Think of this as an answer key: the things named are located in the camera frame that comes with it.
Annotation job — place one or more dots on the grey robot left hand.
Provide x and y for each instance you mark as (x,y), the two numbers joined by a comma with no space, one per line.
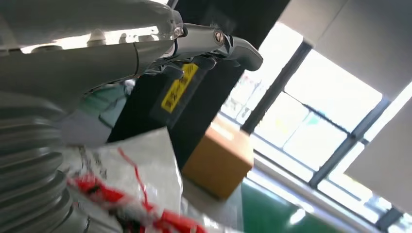
(80,48)

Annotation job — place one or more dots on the white plastic mailer package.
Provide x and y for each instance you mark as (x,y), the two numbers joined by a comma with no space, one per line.
(148,173)

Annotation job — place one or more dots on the black inbound scanner machine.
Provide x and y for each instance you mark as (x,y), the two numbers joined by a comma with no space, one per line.
(209,96)

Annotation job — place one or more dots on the brown cardboard delivery box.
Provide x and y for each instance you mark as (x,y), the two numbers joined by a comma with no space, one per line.
(219,160)

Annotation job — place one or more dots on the green conveyor belt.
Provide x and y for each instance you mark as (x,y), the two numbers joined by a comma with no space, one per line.
(273,212)

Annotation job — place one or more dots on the window with dark frame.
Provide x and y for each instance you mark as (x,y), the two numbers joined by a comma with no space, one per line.
(322,122)

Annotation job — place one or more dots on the aluminium conveyor frame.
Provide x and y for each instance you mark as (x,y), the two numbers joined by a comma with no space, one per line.
(289,189)

